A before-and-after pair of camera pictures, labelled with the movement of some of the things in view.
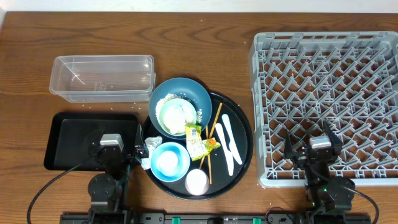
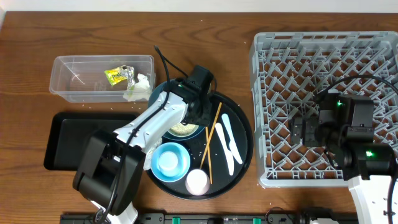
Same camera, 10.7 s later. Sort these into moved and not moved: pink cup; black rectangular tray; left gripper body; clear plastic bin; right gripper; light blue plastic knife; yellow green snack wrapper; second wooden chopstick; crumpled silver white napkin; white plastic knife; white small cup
Moved: left gripper body; yellow green snack wrapper; right gripper
Not moved: pink cup; black rectangular tray; light blue plastic knife; clear plastic bin; second wooden chopstick; white small cup; white plastic knife; crumpled silver white napkin
